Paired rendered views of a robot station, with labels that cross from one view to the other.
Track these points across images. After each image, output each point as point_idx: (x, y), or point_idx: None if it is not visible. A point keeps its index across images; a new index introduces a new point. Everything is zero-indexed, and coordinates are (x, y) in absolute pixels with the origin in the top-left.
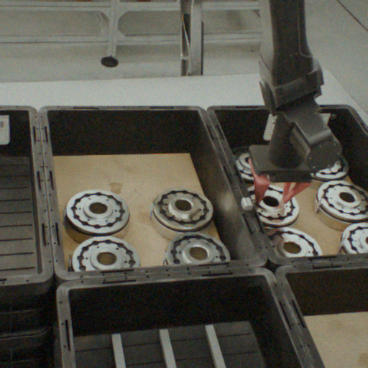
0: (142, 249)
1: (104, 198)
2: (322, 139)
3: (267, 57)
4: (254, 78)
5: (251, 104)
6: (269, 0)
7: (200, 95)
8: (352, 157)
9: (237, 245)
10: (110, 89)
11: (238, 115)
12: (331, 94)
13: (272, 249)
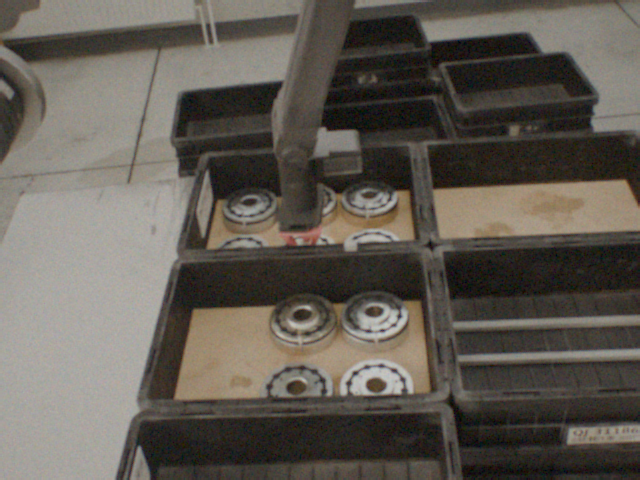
0: (344, 366)
1: (278, 381)
2: (359, 141)
3: (304, 119)
4: (6, 258)
5: (55, 270)
6: (335, 58)
7: (15, 313)
8: (251, 181)
9: (375, 277)
10: None
11: (190, 236)
12: (67, 202)
13: (409, 240)
